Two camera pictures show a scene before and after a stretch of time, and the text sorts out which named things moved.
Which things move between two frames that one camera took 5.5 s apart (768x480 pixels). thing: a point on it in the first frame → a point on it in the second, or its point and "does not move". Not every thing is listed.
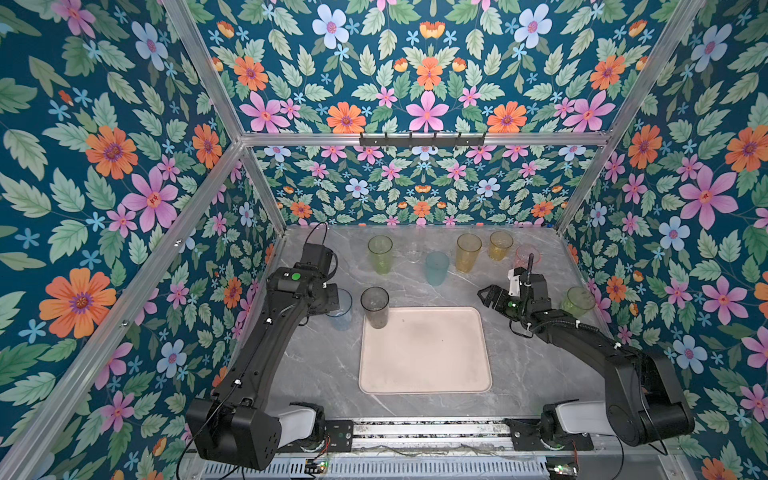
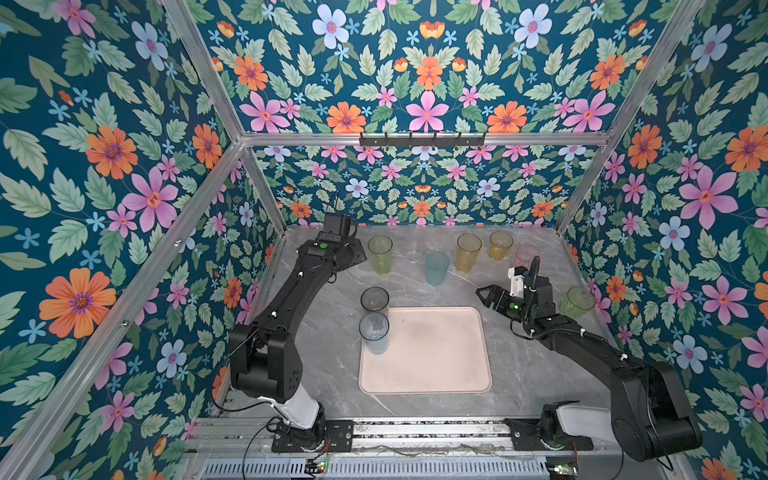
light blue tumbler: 341,319 → 374,330
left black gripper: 333,303 → 358,249
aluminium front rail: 453,438 does not move
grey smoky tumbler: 375,302 does not move
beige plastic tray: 427,350 does not move
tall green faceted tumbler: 380,247 does not move
